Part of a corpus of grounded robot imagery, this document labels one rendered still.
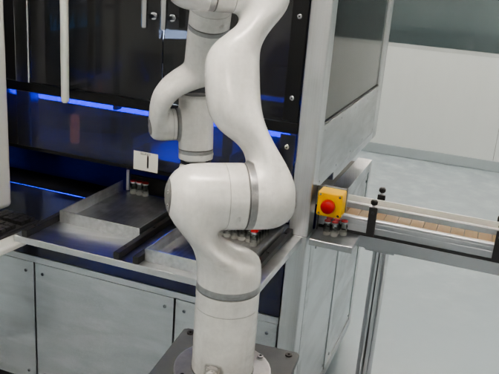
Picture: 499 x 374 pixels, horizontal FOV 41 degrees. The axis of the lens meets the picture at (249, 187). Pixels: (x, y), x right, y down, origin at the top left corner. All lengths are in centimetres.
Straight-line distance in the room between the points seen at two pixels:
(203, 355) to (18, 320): 143
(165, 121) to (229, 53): 41
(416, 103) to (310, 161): 464
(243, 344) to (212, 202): 29
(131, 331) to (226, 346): 113
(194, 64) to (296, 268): 78
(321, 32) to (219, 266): 85
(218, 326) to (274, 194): 27
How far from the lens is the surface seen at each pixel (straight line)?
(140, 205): 213
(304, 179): 191
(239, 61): 119
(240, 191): 114
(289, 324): 209
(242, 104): 118
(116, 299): 234
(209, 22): 144
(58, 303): 249
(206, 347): 127
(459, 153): 654
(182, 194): 113
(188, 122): 158
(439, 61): 642
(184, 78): 152
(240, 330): 125
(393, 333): 337
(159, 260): 173
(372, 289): 214
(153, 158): 208
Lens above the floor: 161
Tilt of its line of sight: 18 degrees down
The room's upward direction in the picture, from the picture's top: 5 degrees clockwise
